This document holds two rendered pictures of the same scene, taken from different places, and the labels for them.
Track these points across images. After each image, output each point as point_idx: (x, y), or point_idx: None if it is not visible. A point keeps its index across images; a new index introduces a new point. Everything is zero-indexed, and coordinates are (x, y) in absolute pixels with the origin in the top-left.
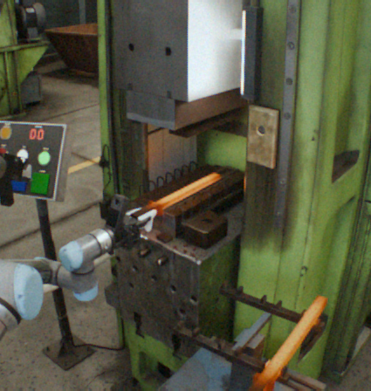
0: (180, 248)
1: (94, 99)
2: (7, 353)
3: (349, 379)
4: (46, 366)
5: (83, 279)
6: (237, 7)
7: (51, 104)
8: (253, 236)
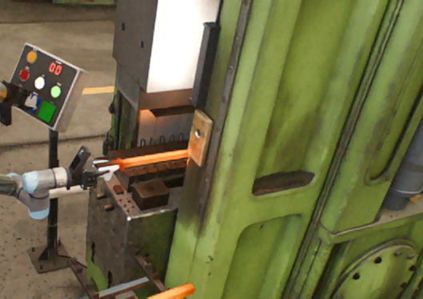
0: (124, 201)
1: None
2: None
3: None
4: (24, 264)
5: (35, 201)
6: None
7: None
8: (184, 213)
